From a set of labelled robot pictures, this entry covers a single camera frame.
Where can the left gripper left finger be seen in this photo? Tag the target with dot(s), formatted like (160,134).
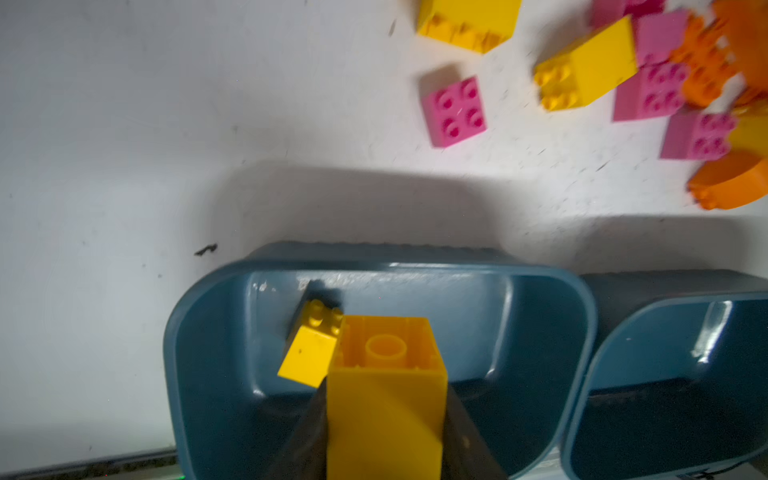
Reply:
(304,455)

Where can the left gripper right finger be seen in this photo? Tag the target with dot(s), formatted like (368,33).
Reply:
(466,455)

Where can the yellow tall lego brick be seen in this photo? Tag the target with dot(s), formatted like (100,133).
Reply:
(386,400)

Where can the yellow square lego brick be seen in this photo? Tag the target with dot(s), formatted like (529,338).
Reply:
(587,69)

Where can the near left teal bin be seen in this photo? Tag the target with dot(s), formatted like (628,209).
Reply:
(515,340)

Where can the teal bin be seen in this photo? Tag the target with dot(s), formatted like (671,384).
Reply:
(677,381)
(515,340)

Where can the near right teal bin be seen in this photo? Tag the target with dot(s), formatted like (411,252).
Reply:
(677,381)

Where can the yellow small lego brick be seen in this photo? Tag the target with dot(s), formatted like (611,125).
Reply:
(751,132)

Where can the orange long lego brick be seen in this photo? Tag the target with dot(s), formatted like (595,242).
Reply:
(744,25)

